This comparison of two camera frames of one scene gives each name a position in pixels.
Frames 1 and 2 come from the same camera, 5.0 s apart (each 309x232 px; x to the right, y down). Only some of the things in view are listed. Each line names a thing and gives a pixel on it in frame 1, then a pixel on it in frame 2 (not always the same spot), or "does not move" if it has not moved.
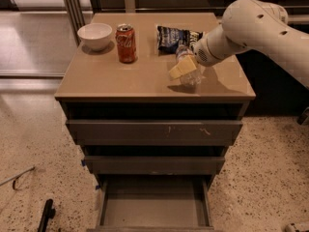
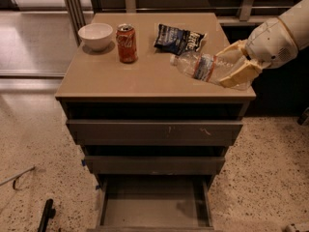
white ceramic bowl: [95, 36] does not move
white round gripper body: [204, 52] to [269, 43]
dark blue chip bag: [171, 39] does not move
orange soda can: [126, 43] does not move
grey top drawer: [154, 131] does not move
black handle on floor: [48, 213] does not move
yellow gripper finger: [185, 66] to [242, 76]
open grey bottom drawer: [154, 203] does not move
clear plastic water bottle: [197, 76] to [209, 67]
